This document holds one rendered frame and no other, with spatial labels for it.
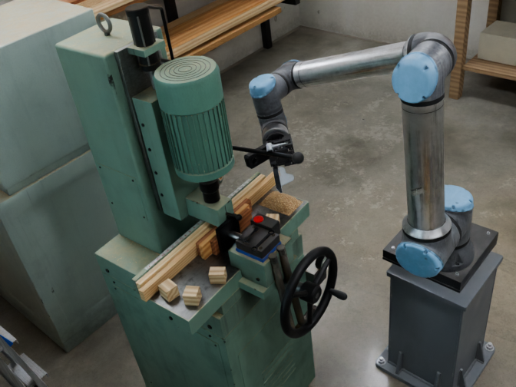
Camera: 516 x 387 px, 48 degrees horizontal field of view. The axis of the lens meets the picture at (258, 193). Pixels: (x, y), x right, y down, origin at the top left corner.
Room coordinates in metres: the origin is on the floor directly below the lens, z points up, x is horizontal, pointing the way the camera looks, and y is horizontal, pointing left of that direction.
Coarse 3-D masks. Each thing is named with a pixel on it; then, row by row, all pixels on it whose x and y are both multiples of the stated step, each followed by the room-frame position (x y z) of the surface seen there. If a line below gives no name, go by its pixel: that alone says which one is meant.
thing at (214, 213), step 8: (192, 192) 1.48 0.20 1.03; (200, 192) 1.47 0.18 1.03; (192, 200) 1.44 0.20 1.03; (200, 200) 1.43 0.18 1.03; (224, 200) 1.41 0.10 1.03; (192, 208) 1.44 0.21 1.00; (200, 208) 1.41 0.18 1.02; (208, 208) 1.39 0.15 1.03; (216, 208) 1.38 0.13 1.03; (224, 208) 1.39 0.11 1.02; (232, 208) 1.41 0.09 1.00; (200, 216) 1.42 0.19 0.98; (208, 216) 1.40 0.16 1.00; (216, 216) 1.37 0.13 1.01; (224, 216) 1.39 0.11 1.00; (216, 224) 1.38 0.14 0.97
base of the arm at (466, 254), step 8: (456, 248) 1.41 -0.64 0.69; (464, 248) 1.42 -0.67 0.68; (472, 248) 1.45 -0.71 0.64; (456, 256) 1.41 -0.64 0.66; (464, 256) 1.41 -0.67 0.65; (472, 256) 1.42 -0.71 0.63; (448, 264) 1.40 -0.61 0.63; (456, 264) 1.41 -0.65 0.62; (464, 264) 1.40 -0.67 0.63; (448, 272) 1.39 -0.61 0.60
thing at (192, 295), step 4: (188, 288) 1.16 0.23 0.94; (192, 288) 1.16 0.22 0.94; (196, 288) 1.15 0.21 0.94; (184, 292) 1.15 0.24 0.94; (188, 292) 1.14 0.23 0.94; (192, 292) 1.14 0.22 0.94; (196, 292) 1.14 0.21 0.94; (200, 292) 1.16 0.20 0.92; (184, 296) 1.13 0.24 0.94; (188, 296) 1.13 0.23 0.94; (192, 296) 1.13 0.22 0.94; (196, 296) 1.13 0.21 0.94; (200, 296) 1.15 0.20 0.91; (184, 300) 1.13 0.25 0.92; (188, 300) 1.13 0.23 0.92; (192, 300) 1.13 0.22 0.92; (196, 300) 1.12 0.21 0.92; (188, 304) 1.13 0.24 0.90; (192, 304) 1.13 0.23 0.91; (196, 304) 1.13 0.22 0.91
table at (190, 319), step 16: (256, 208) 1.52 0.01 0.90; (304, 208) 1.50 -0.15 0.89; (288, 224) 1.43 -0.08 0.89; (224, 256) 1.31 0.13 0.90; (192, 272) 1.26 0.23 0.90; (208, 272) 1.25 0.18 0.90; (240, 272) 1.24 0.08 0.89; (208, 288) 1.19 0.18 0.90; (224, 288) 1.19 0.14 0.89; (240, 288) 1.22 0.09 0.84; (256, 288) 1.19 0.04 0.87; (272, 288) 1.20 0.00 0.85; (144, 304) 1.20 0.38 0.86; (160, 304) 1.15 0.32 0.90; (176, 304) 1.14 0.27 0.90; (208, 304) 1.13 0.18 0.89; (176, 320) 1.11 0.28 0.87; (192, 320) 1.08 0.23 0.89
